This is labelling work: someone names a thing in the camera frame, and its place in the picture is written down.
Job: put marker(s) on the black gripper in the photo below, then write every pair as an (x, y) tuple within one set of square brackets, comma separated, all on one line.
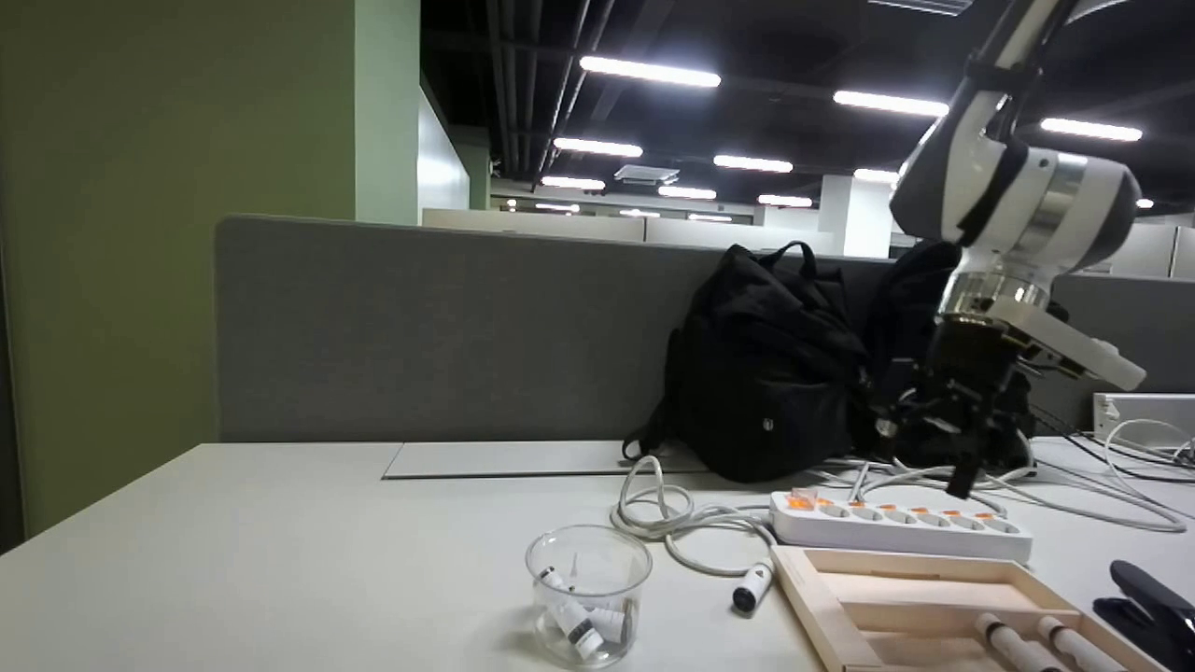
[(985, 373)]

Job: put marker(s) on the white capped small bottle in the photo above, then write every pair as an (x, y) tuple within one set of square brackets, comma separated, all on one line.
[(566, 611), (1006, 643), (1078, 646)]

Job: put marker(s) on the black capped small bottle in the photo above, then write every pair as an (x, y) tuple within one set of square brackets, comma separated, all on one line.
[(751, 587)]

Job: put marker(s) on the wooden tray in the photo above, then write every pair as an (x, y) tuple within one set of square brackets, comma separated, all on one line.
[(873, 611)]

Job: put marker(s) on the white power strip orange switches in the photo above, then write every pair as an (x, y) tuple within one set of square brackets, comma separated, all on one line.
[(899, 529)]

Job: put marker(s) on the large black bag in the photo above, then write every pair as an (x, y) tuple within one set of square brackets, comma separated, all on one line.
[(900, 310)]

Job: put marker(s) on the black backpack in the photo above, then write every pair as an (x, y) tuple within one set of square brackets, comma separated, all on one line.
[(760, 373)]

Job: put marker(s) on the black stapler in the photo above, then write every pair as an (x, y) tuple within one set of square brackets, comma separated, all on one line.
[(1150, 618)]

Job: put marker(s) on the ceiling light strip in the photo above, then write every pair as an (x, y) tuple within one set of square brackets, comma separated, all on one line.
[(751, 162), (886, 101), (599, 148), (646, 71), (1088, 127)]

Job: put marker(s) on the small clear plastic object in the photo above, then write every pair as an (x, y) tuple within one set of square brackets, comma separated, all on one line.
[(584, 547)]

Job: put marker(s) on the grey desk partition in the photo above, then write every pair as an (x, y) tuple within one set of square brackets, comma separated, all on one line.
[(434, 336)]

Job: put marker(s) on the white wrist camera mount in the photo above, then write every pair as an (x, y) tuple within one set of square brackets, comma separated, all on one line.
[(1085, 348)]

